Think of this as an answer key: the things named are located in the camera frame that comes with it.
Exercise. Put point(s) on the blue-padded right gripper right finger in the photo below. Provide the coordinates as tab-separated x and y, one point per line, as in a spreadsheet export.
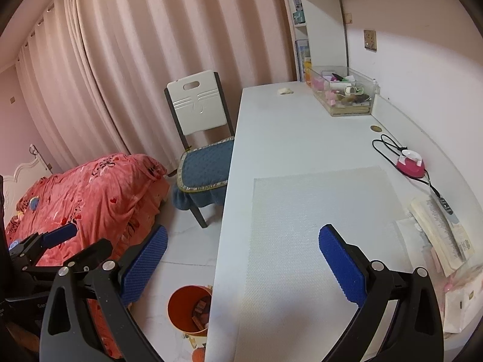
415	332

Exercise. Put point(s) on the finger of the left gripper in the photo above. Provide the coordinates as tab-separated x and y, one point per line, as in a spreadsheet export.
90	258
29	251

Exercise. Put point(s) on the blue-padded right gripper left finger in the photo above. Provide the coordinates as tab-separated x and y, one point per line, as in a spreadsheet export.
69	333

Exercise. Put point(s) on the orange trash bin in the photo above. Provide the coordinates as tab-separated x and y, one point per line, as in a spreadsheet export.
188	309

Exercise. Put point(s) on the red floral bed cover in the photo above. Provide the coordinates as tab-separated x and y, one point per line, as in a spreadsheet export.
116	198

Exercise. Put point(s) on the open book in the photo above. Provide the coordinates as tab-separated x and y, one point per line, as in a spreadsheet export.
444	231

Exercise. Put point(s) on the blue chair cushion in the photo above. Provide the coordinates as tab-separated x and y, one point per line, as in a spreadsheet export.
203	175

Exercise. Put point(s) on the pink mini iron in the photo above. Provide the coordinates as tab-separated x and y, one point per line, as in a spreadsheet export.
411	164

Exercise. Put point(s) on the white folding chair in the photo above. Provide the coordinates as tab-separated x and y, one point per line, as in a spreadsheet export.
197	104

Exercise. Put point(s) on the pink striped curtain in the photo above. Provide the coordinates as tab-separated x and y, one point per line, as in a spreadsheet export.
93	72

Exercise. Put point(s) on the small white desk scrap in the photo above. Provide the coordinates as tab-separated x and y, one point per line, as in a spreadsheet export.
284	91

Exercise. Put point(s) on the clear plastic storage box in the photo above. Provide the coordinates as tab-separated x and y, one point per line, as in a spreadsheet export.
343	91

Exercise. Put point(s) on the wall power socket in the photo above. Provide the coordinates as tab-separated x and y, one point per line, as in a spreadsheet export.
369	39

